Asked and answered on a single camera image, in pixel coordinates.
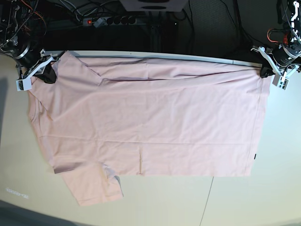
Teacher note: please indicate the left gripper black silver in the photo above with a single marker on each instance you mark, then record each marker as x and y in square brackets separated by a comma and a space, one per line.
[279, 59]

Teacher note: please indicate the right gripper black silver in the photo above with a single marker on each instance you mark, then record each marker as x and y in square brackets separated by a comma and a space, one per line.
[31, 61]

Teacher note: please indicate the pink T-shirt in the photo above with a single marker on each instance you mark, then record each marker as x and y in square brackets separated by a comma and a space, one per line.
[108, 117]

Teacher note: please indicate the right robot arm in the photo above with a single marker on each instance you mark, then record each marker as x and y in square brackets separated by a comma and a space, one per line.
[22, 27]

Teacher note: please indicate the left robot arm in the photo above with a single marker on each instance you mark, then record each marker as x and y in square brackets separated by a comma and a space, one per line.
[289, 16]

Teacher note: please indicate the black box under table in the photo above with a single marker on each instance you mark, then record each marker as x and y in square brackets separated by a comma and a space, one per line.
[163, 36]

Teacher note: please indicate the grey box with black oval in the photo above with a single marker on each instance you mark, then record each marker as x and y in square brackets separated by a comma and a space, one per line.
[154, 5]

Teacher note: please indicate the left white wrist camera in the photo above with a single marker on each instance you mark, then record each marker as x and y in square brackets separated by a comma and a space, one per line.
[280, 81]

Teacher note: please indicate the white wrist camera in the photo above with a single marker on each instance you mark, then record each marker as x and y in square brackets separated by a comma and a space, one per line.
[280, 81]
[23, 84]

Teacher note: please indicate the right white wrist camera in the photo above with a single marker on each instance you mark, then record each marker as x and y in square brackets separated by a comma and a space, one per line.
[23, 84]

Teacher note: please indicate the black power strip red switch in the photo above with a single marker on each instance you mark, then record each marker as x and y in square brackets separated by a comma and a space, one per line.
[109, 21]

